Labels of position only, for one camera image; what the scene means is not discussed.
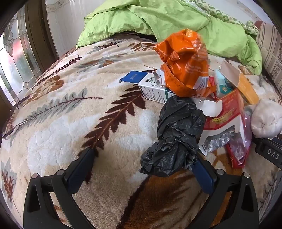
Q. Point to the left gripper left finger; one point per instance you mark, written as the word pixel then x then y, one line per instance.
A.
pixel 39 210

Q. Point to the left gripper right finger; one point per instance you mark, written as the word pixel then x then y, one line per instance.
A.
pixel 242 208

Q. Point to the white knit glove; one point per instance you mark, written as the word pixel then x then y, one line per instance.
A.
pixel 265 118

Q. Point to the orange ointment box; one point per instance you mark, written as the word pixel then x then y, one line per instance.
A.
pixel 238 80

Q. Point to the teal cartoon packet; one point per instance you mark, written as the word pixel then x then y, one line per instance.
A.
pixel 223 86

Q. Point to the black plastic bag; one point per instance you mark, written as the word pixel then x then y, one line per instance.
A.
pixel 179 128

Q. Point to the orange snack bag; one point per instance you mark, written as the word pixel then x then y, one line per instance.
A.
pixel 185 64

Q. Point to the white blue medicine box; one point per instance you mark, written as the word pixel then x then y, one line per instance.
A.
pixel 150 90

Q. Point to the red clear plastic bag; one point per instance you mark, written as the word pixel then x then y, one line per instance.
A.
pixel 238 148

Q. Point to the striped beige pillow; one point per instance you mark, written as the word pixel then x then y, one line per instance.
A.
pixel 269 42

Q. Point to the stained glass window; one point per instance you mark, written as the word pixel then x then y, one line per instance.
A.
pixel 19 68

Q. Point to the green quilt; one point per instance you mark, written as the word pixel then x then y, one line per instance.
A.
pixel 223 35

